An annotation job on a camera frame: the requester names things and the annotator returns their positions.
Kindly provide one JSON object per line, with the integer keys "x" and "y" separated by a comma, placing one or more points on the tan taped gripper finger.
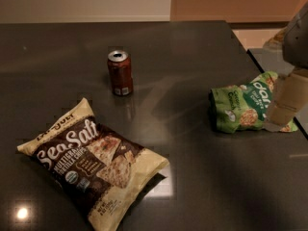
{"x": 289, "y": 96}

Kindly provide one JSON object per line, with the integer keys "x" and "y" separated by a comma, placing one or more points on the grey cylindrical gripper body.
{"x": 297, "y": 42}

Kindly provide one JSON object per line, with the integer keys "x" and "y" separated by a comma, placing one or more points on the brown sea salt chip bag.
{"x": 99, "y": 169}

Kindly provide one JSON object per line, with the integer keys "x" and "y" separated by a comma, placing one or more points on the green rice chip bag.
{"x": 238, "y": 108}

